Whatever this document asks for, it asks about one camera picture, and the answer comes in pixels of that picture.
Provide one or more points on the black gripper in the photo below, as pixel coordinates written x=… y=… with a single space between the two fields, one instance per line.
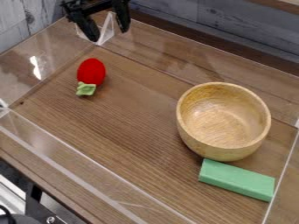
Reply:
x=78 y=9

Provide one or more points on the red plush strawberry toy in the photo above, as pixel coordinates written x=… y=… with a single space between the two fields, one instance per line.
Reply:
x=90 y=75

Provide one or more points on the wooden bowl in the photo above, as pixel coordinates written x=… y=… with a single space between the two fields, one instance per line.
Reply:
x=222 y=121

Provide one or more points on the green foam block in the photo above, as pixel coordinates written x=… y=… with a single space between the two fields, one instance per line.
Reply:
x=237 y=180

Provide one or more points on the clear acrylic enclosure wall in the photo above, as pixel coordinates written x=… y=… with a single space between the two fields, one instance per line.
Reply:
x=84 y=185

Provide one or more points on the black table leg bracket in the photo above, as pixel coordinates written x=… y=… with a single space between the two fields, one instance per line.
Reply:
x=36 y=210

